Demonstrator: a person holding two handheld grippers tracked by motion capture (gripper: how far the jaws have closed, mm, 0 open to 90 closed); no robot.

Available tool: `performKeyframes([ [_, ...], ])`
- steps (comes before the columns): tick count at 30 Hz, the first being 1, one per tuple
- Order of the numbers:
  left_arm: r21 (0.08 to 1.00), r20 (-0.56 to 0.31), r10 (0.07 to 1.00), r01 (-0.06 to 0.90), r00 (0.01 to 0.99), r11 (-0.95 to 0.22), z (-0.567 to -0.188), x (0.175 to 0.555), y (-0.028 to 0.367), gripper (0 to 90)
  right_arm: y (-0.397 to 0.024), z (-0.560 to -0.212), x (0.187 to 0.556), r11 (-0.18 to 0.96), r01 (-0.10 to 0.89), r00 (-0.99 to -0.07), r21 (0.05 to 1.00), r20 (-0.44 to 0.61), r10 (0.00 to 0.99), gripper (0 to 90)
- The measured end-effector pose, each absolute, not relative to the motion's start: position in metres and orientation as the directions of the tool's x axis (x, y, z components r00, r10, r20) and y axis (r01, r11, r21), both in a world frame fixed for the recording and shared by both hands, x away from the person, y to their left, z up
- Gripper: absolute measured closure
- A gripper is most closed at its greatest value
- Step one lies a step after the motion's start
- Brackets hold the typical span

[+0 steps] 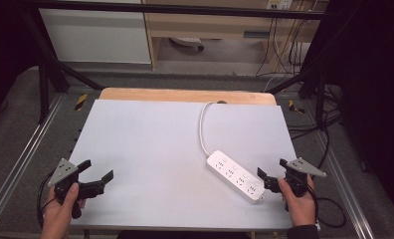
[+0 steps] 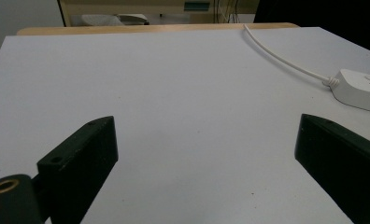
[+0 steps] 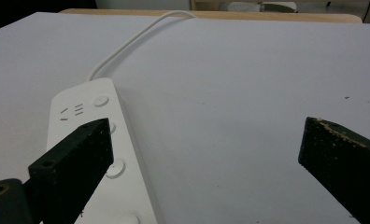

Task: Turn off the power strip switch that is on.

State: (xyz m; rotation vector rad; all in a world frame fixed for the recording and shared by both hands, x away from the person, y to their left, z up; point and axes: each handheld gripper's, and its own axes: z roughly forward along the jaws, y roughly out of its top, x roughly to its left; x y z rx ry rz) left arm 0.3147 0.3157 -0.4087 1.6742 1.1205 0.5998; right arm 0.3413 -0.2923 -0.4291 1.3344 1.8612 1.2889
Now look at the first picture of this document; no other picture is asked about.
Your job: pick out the white wall socket strip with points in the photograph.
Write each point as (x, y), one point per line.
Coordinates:
(279, 4)

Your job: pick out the person's dark clothing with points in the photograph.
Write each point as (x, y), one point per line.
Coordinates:
(185, 235)

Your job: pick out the white object under desk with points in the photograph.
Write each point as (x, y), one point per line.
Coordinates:
(186, 41)

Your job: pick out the dark curtain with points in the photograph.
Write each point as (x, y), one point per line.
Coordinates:
(4, 49)
(374, 83)

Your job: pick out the white table cover board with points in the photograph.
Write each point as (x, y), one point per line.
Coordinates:
(145, 159)

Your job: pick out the person's left hand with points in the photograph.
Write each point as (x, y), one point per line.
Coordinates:
(60, 214)

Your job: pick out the wooden table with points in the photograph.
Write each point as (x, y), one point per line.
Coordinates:
(171, 95)

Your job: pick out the yellow black floor tape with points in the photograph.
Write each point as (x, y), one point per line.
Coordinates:
(81, 102)
(295, 107)

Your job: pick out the person's right hand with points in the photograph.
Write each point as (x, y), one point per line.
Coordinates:
(299, 207)

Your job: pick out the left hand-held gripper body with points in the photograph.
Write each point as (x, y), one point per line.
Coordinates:
(63, 171)

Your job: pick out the white power strip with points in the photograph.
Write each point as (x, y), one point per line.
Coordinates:
(235, 176)

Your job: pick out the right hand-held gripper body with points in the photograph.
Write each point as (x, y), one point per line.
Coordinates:
(301, 169)

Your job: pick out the black metal frame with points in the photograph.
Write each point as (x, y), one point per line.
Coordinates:
(171, 9)

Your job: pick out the white cabinet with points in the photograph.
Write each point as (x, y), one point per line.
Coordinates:
(95, 36)

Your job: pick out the aluminium floor rail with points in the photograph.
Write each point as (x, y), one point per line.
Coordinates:
(19, 159)
(347, 192)

